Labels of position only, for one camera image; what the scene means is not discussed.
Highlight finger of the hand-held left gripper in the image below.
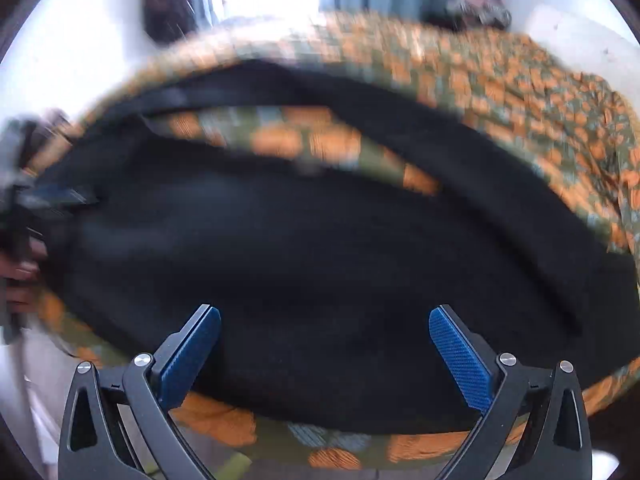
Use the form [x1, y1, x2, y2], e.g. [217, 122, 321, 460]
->
[30, 182, 97, 208]

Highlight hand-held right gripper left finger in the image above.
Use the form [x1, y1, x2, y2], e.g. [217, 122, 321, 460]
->
[58, 304, 222, 480]

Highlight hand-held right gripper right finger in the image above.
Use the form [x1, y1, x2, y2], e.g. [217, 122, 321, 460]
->
[428, 304, 593, 480]

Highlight black pants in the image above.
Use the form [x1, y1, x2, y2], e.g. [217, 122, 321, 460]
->
[37, 59, 640, 436]

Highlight person's left hand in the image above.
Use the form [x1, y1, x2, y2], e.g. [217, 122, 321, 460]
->
[0, 245, 48, 316]

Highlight black bag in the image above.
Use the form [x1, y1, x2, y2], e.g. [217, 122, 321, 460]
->
[142, 0, 202, 51]

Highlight orange and green printed blanket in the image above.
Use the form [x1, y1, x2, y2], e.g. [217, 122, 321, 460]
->
[30, 7, 640, 471]

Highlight dark patterned cloth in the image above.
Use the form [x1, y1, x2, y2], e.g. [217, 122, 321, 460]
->
[444, 0, 514, 29]

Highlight olive green frame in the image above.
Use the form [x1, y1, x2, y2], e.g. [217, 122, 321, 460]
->
[214, 452, 252, 480]

